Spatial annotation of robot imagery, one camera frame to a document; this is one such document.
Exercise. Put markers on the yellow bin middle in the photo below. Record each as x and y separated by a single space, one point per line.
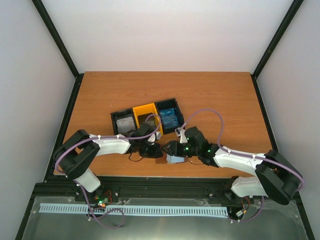
146 108

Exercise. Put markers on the dark credit card stack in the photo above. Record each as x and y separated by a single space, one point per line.
148 118

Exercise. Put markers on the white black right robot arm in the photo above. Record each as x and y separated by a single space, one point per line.
271 175

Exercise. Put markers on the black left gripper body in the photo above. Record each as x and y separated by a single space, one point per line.
146 152

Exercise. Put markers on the black frame post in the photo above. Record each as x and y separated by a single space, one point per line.
279 33
49 24

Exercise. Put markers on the black frame post left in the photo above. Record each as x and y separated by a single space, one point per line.
49 24

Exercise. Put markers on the black bin right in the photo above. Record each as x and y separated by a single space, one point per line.
170 103

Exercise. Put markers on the brown leather card holder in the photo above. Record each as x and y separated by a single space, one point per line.
162 160

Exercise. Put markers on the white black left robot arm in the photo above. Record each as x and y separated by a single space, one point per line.
74 157

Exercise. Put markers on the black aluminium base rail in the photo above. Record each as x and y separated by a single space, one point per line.
214 190

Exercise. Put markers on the black frame post right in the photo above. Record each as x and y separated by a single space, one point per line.
279 33

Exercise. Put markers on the light blue cable duct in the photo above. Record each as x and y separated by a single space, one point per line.
137 210

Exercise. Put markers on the blue credit card stack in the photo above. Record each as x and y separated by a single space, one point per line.
169 118

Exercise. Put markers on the silver credit card stack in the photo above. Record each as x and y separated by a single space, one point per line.
125 124

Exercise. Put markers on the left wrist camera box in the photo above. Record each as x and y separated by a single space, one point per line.
154 137

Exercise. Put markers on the metal sheet front plate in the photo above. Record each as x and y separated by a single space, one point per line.
274 222

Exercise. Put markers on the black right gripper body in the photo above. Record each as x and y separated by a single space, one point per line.
191 151

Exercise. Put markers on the black bin left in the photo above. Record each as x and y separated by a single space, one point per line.
121 114

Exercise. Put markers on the black bin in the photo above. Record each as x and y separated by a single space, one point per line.
170 103
121 114

